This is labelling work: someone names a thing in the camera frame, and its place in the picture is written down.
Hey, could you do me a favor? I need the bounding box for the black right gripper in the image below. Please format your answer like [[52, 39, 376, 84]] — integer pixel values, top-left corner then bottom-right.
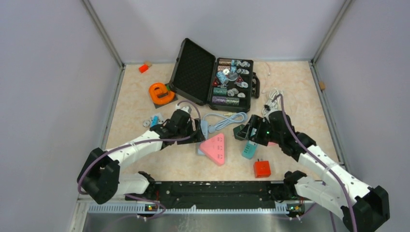
[[236, 115, 282, 146]]

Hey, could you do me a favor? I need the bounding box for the small blue plug adapter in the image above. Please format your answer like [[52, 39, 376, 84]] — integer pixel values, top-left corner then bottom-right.
[[150, 116, 159, 127]]

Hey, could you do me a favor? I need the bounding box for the dark green cube socket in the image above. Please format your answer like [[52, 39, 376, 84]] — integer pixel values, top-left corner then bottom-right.
[[233, 124, 245, 141]]

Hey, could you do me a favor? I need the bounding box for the teal power strip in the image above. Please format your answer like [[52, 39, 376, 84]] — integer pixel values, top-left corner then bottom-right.
[[242, 141, 258, 160]]

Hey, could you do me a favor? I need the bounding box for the pink triangular power strip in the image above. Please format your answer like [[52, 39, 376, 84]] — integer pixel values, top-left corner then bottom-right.
[[199, 133, 225, 166]]

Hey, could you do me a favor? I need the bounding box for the red cube socket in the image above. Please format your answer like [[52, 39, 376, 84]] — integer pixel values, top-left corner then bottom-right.
[[253, 159, 271, 178]]

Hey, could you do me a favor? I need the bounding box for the light blue power strip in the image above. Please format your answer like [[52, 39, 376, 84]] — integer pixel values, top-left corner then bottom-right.
[[196, 120, 208, 156]]

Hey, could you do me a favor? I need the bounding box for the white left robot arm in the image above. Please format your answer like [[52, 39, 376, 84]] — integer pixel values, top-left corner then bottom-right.
[[77, 109, 205, 204]]

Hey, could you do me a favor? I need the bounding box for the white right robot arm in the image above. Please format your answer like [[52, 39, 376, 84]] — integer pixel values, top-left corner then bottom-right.
[[234, 111, 390, 232]]

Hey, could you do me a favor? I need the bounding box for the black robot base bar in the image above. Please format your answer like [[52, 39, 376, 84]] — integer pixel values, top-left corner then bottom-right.
[[125, 181, 307, 210]]

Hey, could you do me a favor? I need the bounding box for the light blue plug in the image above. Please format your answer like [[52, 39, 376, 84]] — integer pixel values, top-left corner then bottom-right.
[[208, 125, 216, 133]]

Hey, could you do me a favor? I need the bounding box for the orange tape dispenser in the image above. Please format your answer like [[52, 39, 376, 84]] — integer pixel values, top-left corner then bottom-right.
[[148, 82, 176, 106]]

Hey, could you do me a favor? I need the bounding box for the black open carrying case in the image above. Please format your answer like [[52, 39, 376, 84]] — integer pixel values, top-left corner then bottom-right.
[[169, 38, 261, 112]]

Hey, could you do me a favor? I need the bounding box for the small red block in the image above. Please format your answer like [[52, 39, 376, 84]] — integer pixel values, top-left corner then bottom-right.
[[138, 64, 150, 73]]

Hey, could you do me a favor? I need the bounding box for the small wooden block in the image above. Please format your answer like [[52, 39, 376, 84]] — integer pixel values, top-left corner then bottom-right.
[[144, 60, 152, 67]]

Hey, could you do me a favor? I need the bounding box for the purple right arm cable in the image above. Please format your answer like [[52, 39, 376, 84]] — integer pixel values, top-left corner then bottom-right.
[[275, 93, 358, 232]]

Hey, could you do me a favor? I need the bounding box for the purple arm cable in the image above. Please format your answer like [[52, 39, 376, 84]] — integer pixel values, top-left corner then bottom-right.
[[77, 100, 202, 221], [275, 93, 358, 232]]

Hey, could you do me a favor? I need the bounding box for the white coiled cable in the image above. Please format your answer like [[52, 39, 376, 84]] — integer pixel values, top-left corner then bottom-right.
[[261, 88, 284, 116]]

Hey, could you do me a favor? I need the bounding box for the light blue cable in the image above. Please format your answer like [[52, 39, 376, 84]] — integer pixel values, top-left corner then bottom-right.
[[203, 111, 249, 132]]

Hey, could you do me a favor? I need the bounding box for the wooden block on rail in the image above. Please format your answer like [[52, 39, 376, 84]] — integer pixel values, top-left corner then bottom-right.
[[318, 81, 326, 91]]

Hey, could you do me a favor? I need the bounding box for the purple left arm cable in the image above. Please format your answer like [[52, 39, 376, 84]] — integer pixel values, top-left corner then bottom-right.
[[77, 100, 202, 221]]

